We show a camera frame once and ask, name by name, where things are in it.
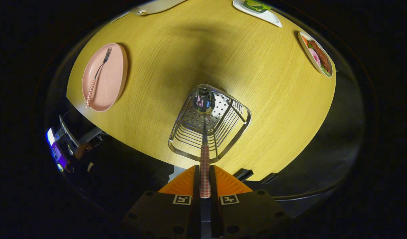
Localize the green label drink bottle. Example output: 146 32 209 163
242 0 272 14

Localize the open laptop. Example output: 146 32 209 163
46 115 80 173

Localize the metal wire basket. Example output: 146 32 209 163
168 84 252 164

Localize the pink oval plate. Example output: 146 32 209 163
82 43 128 112

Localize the red checked handle spoon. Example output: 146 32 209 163
192 86 217 199

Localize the black table bracket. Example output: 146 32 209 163
261 173 279 184
233 169 254 181

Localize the plate of toy food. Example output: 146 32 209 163
298 31 334 78

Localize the white square coaster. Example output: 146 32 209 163
233 0 283 28

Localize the red checked handle fork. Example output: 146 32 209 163
85 47 113 108

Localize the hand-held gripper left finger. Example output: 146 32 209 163
119 165 201 239

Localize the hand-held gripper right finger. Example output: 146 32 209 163
209 165 293 239

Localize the white toaster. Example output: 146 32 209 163
130 0 187 16

